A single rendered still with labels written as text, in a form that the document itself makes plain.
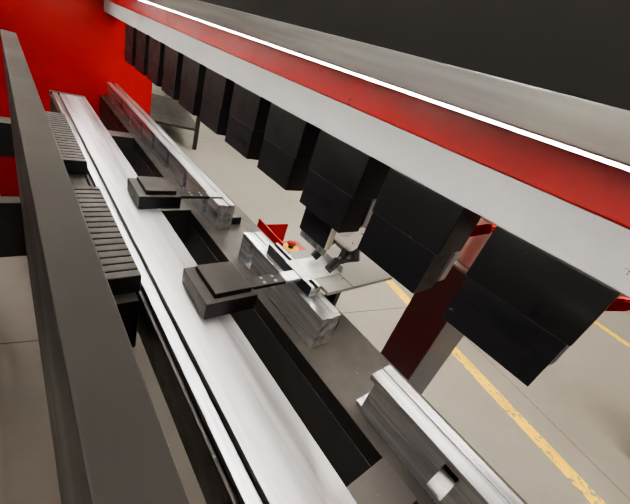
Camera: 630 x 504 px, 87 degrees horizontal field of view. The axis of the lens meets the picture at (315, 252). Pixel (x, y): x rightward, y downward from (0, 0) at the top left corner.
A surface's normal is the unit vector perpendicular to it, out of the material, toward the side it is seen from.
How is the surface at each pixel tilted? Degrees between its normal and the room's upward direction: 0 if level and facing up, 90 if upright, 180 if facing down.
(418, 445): 90
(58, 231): 0
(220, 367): 0
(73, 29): 90
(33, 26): 90
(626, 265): 90
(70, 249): 0
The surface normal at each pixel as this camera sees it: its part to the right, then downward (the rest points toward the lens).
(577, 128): -0.75, 0.09
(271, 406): 0.30, -0.83
